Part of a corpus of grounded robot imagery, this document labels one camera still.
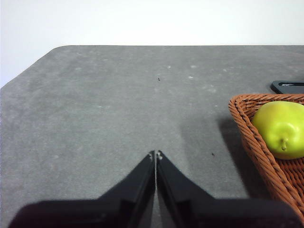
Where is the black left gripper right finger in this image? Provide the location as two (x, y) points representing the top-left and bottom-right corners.
(156, 150), (304, 228)

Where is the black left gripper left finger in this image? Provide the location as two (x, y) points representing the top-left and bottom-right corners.
(8, 150), (156, 228)

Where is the brown wicker basket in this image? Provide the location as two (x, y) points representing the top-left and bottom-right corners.
(228, 94), (304, 216)

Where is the green pear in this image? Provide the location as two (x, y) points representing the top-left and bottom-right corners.
(251, 101), (304, 160)

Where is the black flat tray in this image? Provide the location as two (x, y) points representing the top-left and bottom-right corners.
(270, 80), (304, 95)

